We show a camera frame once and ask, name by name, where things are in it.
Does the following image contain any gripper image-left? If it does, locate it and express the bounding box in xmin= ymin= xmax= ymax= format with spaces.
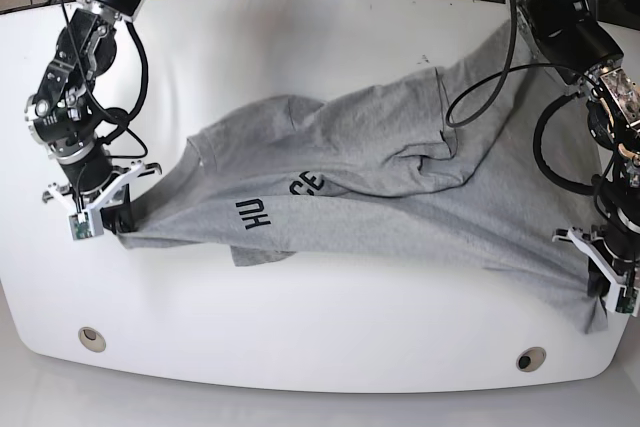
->
xmin=41 ymin=151 xmax=161 ymax=234

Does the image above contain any grey t-shirt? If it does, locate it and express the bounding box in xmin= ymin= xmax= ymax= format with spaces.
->
xmin=120 ymin=26 xmax=608 ymax=334

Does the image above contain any right table cable grommet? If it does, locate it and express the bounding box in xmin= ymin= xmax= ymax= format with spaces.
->
xmin=516 ymin=346 xmax=547 ymax=373

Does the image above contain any table cable grommet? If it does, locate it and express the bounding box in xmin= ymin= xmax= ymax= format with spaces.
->
xmin=78 ymin=327 xmax=106 ymax=353
xmin=516 ymin=346 xmax=547 ymax=373

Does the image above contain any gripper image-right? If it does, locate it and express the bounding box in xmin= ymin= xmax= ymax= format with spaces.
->
xmin=552 ymin=227 xmax=639 ymax=303

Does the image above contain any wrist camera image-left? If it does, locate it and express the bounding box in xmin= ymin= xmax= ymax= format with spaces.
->
xmin=68 ymin=211 xmax=104 ymax=241

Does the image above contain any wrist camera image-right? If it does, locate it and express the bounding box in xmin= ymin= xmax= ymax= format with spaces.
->
xmin=606 ymin=284 xmax=639 ymax=317

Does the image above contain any left table cable grommet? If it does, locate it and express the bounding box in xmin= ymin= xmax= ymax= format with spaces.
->
xmin=78 ymin=327 xmax=106 ymax=353

